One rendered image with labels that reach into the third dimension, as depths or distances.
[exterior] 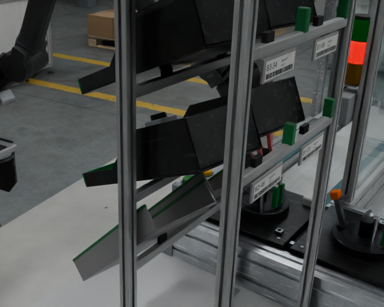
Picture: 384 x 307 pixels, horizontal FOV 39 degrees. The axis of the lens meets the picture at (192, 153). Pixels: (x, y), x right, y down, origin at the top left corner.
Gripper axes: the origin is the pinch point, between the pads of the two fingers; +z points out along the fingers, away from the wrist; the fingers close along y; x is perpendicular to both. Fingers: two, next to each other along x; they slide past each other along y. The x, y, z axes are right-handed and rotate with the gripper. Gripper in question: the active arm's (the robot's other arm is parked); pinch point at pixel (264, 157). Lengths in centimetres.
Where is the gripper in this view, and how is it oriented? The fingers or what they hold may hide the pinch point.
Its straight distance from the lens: 125.8
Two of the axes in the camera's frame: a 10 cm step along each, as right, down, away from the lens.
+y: 5.6, -2.9, 7.7
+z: 4.5, 8.9, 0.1
